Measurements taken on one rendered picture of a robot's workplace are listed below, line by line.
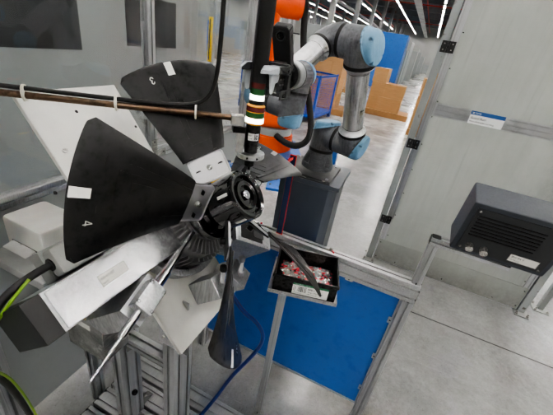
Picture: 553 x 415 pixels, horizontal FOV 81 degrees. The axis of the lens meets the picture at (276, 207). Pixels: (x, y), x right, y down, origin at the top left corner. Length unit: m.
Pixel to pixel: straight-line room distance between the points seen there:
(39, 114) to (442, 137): 2.26
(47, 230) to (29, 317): 0.53
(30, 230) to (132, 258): 0.49
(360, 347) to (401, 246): 1.46
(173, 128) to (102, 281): 0.36
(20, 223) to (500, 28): 2.50
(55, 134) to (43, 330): 0.44
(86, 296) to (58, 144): 0.37
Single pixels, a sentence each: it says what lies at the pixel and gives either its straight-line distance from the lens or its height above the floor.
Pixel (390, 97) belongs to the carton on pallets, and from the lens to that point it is 10.00.
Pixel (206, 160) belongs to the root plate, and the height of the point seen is 1.27.
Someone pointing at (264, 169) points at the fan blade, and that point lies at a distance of 0.93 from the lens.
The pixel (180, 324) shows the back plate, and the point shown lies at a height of 0.88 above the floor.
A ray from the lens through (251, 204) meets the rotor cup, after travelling 0.74.
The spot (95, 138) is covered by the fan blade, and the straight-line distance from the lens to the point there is 0.57.
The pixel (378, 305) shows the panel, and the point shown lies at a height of 0.70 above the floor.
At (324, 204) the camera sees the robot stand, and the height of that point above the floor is 0.90.
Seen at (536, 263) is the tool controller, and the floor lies 1.09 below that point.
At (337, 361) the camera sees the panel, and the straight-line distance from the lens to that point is 1.61.
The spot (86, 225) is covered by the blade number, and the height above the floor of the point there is 1.24.
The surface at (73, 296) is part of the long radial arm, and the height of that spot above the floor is 1.12.
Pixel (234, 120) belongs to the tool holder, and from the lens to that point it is 0.77.
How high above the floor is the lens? 1.55
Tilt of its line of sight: 28 degrees down
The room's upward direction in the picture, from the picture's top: 10 degrees clockwise
